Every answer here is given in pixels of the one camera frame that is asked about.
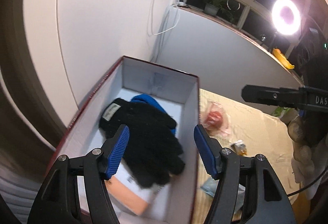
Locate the striped yellow tablecloth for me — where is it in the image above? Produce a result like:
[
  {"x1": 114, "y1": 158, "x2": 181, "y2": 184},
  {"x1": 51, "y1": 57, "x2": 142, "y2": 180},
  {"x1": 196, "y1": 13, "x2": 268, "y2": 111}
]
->
[{"x1": 191, "y1": 89, "x2": 310, "y2": 223}]

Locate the ring light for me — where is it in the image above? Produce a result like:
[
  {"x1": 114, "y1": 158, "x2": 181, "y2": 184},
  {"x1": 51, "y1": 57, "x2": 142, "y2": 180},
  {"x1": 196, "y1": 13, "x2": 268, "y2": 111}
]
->
[{"x1": 271, "y1": 0, "x2": 301, "y2": 36}]

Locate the light blue plastic packet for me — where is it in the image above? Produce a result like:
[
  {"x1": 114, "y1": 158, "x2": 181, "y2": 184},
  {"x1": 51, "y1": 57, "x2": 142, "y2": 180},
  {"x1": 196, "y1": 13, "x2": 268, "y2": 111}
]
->
[{"x1": 199, "y1": 177, "x2": 247, "y2": 214}]

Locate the potted plant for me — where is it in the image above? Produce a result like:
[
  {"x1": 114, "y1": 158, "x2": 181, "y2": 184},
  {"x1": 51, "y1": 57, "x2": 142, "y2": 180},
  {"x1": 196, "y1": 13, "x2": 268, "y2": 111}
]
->
[{"x1": 204, "y1": 0, "x2": 232, "y2": 18}]

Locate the dark red cardboard box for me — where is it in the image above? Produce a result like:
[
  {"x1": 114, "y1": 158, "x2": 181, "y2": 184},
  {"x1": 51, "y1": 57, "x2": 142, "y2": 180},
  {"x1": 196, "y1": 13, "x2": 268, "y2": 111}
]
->
[{"x1": 56, "y1": 57, "x2": 199, "y2": 223}]

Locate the small snack wrapper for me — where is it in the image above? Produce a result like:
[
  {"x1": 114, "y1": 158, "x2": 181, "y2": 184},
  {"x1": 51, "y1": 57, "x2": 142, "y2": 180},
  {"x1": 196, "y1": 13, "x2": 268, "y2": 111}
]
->
[{"x1": 231, "y1": 139, "x2": 247, "y2": 156}]

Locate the clear bag with red item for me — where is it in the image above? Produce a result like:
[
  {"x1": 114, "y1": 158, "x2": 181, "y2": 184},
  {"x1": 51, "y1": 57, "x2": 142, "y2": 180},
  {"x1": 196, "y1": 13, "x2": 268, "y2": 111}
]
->
[{"x1": 201, "y1": 100, "x2": 231, "y2": 138}]

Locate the green white package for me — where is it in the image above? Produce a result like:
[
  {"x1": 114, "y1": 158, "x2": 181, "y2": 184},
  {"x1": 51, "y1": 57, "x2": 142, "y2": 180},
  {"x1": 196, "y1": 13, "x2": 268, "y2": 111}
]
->
[{"x1": 271, "y1": 106, "x2": 294, "y2": 119}]

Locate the black knit glove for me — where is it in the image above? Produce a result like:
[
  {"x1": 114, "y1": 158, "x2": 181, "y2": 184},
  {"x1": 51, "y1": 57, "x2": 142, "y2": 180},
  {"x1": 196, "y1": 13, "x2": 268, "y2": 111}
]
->
[{"x1": 99, "y1": 98, "x2": 185, "y2": 188}]

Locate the yellow fruit bowl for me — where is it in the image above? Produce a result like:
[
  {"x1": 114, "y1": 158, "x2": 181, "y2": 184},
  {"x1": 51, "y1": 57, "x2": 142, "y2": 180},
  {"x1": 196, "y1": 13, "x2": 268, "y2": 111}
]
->
[{"x1": 272, "y1": 48, "x2": 295, "y2": 70}]

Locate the blue cloth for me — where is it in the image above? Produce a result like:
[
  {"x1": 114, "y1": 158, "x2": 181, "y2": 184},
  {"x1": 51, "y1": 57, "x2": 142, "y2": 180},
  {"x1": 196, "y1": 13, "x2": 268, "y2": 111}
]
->
[{"x1": 130, "y1": 93, "x2": 178, "y2": 137}]

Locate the orange tissue pack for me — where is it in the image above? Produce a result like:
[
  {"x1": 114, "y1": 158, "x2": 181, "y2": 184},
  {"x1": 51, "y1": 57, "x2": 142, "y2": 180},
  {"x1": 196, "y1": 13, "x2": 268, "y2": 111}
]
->
[{"x1": 105, "y1": 161, "x2": 163, "y2": 216}]

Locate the gloved right hand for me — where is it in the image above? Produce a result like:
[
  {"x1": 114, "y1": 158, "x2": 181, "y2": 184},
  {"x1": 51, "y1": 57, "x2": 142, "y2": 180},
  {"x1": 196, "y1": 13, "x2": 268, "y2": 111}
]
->
[{"x1": 287, "y1": 111, "x2": 327, "y2": 200}]

